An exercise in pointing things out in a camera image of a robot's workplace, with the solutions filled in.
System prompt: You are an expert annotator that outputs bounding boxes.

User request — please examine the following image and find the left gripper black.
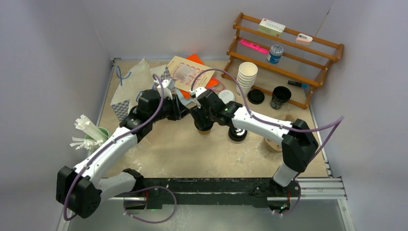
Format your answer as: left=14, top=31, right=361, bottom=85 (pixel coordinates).
left=150, top=93, right=190, bottom=123

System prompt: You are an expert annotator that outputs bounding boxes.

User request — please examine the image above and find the brown paper coffee cup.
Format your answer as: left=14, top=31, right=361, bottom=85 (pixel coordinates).
left=198, top=128, right=212, bottom=135

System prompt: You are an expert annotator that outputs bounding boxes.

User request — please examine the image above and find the checkered paper bakery bag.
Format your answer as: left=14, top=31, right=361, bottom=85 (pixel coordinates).
left=110, top=58, right=170, bottom=122

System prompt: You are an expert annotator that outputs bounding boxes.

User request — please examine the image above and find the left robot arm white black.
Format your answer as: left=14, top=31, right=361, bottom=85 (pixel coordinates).
left=56, top=90, right=189, bottom=221

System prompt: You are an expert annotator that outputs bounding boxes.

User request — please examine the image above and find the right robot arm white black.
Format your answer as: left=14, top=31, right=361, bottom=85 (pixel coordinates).
left=190, top=87, right=319, bottom=196

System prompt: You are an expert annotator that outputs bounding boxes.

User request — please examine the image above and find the white cup lid upper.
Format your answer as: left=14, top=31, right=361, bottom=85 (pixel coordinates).
left=218, top=90, right=235, bottom=104

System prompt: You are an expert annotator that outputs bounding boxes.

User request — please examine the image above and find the stack of black lids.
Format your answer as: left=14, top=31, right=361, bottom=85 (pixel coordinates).
left=228, top=128, right=248, bottom=142

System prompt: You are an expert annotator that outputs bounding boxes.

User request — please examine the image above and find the cakes recipe book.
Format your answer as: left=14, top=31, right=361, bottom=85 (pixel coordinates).
left=167, top=56, right=215, bottom=92

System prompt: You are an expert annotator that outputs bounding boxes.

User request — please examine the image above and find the black flat lid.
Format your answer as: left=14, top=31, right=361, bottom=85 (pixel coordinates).
left=247, top=89, right=265, bottom=105

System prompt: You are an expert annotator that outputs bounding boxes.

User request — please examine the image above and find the stack of white paper cups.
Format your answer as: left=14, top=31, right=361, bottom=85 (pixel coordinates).
left=236, top=62, right=258, bottom=95

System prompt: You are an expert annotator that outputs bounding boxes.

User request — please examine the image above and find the black paper cup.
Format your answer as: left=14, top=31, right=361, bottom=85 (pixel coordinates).
left=270, top=86, right=292, bottom=110

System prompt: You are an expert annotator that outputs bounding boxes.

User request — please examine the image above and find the green cup holder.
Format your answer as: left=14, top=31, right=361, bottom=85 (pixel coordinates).
left=84, top=127, right=110, bottom=142

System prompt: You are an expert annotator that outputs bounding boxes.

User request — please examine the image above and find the wooden shelf rack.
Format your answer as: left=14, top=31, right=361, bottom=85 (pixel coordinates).
left=224, top=12, right=344, bottom=109

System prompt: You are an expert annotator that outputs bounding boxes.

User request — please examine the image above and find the pink highlighter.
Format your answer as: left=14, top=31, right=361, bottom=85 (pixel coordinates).
left=240, top=39, right=269, bottom=54

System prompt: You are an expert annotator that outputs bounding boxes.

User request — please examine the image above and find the blue white jar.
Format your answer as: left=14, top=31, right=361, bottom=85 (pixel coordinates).
left=267, top=44, right=284, bottom=64

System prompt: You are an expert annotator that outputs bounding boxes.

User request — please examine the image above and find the black blue marker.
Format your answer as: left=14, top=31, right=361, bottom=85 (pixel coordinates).
left=287, top=80, right=308, bottom=89

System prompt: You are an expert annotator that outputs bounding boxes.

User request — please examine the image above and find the white green box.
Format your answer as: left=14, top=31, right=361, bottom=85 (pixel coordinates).
left=258, top=18, right=286, bottom=38

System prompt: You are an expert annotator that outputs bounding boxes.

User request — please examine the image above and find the pink white tape dispenser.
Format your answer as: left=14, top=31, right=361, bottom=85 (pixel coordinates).
left=295, top=33, right=313, bottom=46

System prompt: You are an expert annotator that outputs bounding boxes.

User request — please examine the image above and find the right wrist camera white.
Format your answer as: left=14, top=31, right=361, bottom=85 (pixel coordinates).
left=190, top=87, right=206, bottom=99

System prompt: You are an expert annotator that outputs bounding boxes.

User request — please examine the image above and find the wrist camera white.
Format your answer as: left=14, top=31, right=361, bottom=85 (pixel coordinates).
left=154, top=78, right=175, bottom=100
left=190, top=87, right=206, bottom=99

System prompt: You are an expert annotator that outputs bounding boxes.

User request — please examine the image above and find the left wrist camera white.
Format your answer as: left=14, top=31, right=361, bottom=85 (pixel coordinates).
left=154, top=78, right=175, bottom=100

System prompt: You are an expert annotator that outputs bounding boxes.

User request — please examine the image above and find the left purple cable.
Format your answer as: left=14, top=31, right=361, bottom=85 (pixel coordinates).
left=63, top=74, right=178, bottom=224

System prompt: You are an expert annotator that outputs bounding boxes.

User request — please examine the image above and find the purple cable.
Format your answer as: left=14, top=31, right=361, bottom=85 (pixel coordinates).
left=63, top=74, right=178, bottom=224
left=191, top=68, right=345, bottom=218

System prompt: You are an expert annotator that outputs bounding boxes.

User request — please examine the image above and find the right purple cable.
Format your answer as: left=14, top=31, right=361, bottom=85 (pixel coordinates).
left=191, top=68, right=345, bottom=218

